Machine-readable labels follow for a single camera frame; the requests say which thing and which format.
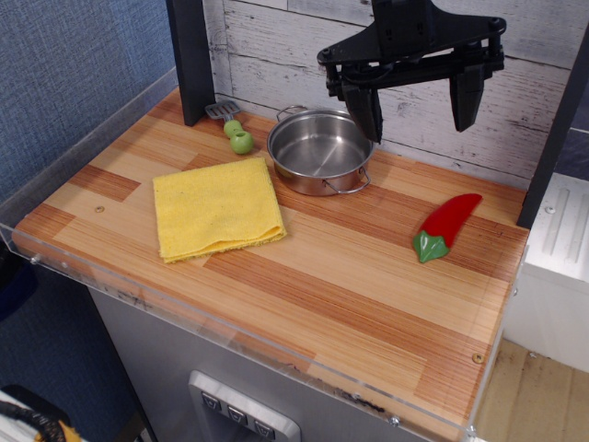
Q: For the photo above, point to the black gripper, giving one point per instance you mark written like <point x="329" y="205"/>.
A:
<point x="412" y="42"/>

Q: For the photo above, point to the silver toy cabinet front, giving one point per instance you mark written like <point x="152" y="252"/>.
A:
<point x="159" y="357"/>

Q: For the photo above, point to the stainless steel pot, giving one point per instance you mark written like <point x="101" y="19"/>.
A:
<point x="319" y="152"/>

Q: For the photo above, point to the clear acrylic table guard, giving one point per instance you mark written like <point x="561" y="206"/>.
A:
<point x="341" y="303"/>

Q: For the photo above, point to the dark vertical post right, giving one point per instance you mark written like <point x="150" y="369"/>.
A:
<point x="557" y="135"/>

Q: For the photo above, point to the green handled toy spatula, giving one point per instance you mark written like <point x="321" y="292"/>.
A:
<point x="241" y="141"/>

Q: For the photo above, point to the white side shelf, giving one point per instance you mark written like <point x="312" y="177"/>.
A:
<point x="548" y="313"/>

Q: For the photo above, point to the silver button panel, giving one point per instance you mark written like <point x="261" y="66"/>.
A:
<point x="229" y="415"/>

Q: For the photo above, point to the red toy chili pepper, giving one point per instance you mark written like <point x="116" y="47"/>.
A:
<point x="438" y="232"/>

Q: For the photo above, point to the yellow black object corner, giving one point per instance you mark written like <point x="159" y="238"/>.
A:
<point x="26" y="416"/>

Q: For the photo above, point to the dark vertical post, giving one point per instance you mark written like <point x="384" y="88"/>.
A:
<point x="557" y="135"/>
<point x="192" y="57"/>

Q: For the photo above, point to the yellow cloth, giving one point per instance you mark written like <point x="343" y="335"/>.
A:
<point x="225" y="207"/>

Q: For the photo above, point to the dark vertical post left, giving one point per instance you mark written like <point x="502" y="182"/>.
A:
<point x="192" y="57"/>

